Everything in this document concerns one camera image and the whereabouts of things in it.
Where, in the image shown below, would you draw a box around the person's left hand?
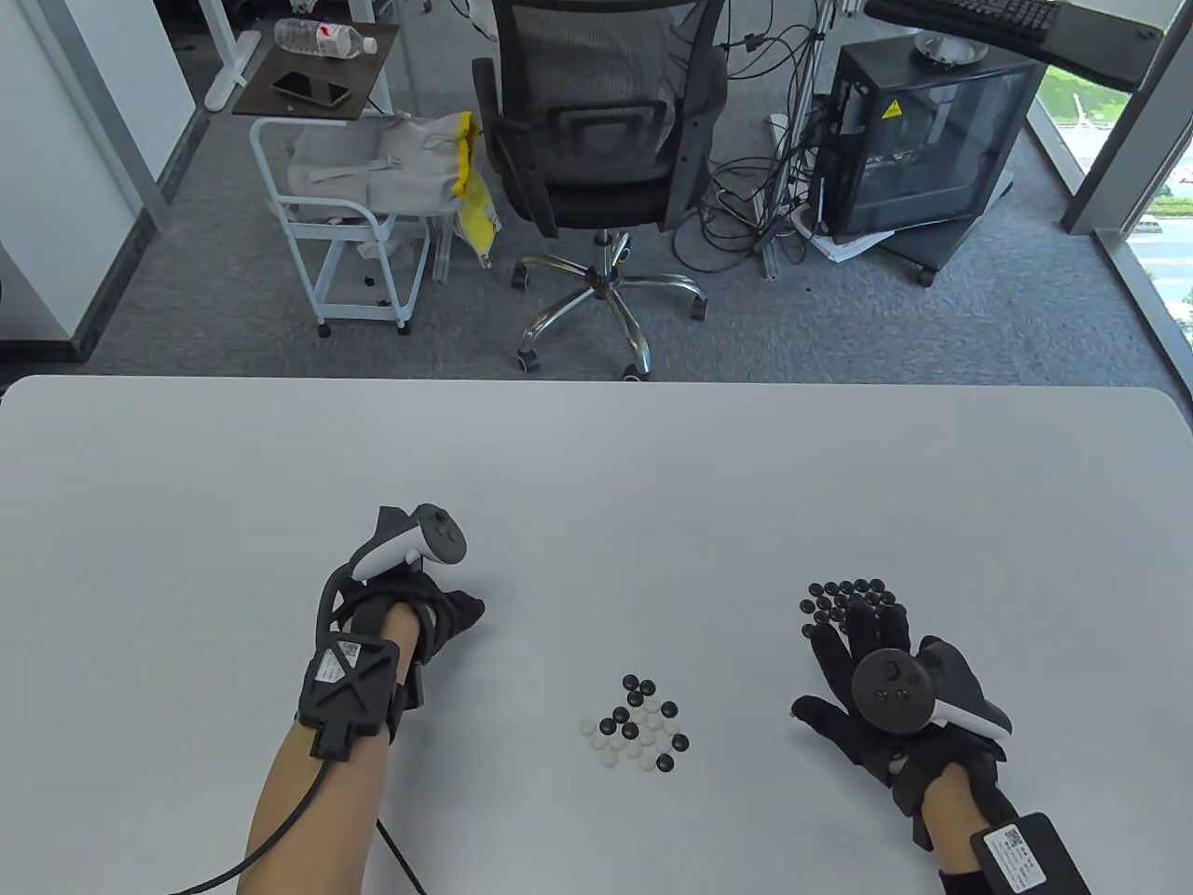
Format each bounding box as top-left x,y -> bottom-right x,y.
319,569 -> 487,665

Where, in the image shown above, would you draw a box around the person's right hand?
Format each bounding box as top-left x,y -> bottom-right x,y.
790,597 -> 1017,851

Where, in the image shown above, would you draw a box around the cluster of black go stones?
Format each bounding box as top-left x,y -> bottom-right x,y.
799,578 -> 907,640

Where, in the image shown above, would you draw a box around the pile of mixed go stones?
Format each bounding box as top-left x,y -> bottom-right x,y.
578,673 -> 692,773

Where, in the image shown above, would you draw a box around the person's right forearm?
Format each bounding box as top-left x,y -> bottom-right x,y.
923,769 -> 989,873

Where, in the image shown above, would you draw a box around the black and white VR controller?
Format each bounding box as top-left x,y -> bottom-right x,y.
350,503 -> 469,579
851,639 -> 1014,742

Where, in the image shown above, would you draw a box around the black cross-braced wrist module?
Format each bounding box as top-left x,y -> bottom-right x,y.
296,634 -> 425,761

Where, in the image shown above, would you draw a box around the black labelled wrist box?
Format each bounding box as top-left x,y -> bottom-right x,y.
939,813 -> 1091,895

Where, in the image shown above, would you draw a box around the yellow plastic bag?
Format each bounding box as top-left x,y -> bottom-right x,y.
450,112 -> 502,269

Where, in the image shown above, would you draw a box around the white metal cart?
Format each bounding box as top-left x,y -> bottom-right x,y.
250,117 -> 432,337

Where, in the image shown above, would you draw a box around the grey fabric bag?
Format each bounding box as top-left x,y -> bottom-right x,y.
287,114 -> 472,220

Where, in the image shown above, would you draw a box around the white papers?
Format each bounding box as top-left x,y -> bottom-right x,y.
797,210 -> 896,267

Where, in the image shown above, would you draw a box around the black mesh office chair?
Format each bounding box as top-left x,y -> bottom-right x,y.
471,0 -> 733,381

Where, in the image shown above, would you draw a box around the dark rolling computer stand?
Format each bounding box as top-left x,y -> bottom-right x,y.
885,177 -> 1017,288

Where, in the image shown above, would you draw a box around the brown side table top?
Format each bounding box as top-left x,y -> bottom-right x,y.
233,19 -> 400,120

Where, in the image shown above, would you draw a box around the black smartphone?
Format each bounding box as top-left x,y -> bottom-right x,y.
271,72 -> 353,106

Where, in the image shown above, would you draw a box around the white desk leg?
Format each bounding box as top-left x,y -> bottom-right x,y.
198,0 -> 264,113

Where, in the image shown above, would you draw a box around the clear plastic water bottle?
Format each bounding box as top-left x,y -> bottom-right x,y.
274,17 -> 378,59

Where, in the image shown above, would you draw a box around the black computer tower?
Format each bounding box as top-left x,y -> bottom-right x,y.
813,39 -> 1047,245

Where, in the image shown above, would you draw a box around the silver bowl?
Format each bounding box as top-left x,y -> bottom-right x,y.
915,28 -> 989,68

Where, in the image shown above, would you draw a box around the black keyboard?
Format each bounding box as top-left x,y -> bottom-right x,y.
867,0 -> 1063,43

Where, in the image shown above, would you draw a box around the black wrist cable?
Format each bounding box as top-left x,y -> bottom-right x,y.
177,760 -> 430,895

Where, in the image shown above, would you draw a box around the tangle of black cables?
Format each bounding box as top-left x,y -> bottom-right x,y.
673,0 -> 840,276

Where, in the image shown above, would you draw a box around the aluminium frame post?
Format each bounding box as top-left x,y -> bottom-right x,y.
760,0 -> 840,281

